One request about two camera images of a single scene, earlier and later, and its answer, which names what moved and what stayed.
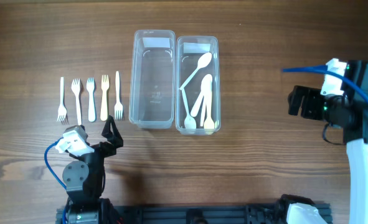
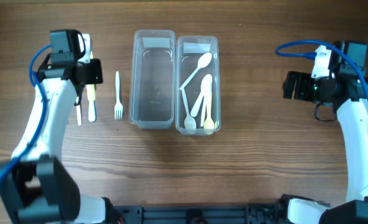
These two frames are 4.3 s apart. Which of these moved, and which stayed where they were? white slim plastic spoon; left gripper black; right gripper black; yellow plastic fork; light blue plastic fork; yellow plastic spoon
Moved: right gripper black; yellow plastic fork; left gripper black
Stayed: yellow plastic spoon; white slim plastic spoon; light blue plastic fork
